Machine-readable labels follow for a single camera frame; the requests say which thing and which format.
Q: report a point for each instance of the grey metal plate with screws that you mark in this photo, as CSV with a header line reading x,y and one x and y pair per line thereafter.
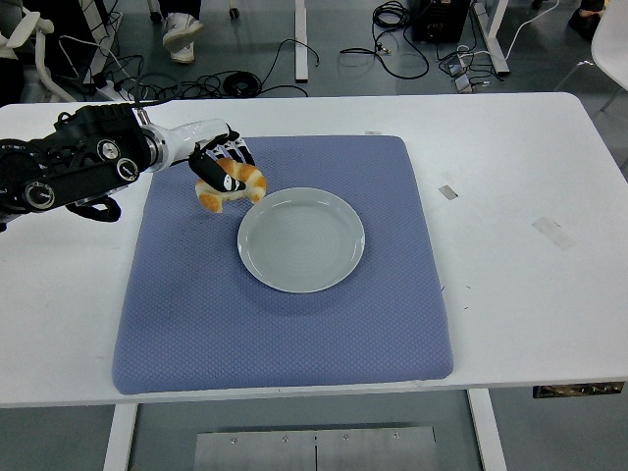
x,y
314,451

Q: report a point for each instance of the white table leg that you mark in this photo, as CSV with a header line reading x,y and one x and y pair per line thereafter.
x,y
486,432
119,436

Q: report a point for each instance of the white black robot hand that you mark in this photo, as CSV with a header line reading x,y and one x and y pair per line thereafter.
x,y
191,135

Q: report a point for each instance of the white tubular frame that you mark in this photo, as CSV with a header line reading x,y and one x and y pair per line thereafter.
x,y
41,54

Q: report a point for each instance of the small grey tape piece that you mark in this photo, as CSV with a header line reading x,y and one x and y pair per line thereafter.
x,y
448,192

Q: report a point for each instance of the dark metal bracket under table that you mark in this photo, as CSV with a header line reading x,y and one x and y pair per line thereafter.
x,y
579,390

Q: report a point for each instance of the orange white croissant bread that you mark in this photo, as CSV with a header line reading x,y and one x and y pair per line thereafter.
x,y
250,179

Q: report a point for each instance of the large clear tape piece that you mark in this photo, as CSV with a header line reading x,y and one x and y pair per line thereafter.
x,y
553,233

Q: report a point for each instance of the grey round plate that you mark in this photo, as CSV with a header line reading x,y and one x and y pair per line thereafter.
x,y
301,240

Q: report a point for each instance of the white chair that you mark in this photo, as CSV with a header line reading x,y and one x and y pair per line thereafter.
x,y
611,44

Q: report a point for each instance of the white floor beam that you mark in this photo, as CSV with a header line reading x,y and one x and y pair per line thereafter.
x,y
300,39

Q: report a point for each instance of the person's foot in dark shoe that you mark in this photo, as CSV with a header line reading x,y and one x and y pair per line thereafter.
x,y
584,22

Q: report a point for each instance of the black equipment box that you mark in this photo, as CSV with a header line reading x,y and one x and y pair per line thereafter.
x,y
439,19

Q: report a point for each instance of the blue quilted mat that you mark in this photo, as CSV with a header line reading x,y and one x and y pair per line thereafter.
x,y
196,319

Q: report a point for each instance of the white desk leg with foot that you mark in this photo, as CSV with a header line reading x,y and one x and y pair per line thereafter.
x,y
493,39

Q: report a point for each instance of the person's foot in white shoe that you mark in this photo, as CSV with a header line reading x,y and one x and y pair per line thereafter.
x,y
182,53
180,29

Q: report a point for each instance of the grey foot pedal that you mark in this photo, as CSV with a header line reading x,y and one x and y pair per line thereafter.
x,y
463,84
456,66

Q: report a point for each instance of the white power strip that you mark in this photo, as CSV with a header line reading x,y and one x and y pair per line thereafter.
x,y
112,90

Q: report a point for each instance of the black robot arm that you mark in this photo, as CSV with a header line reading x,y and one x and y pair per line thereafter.
x,y
73,162

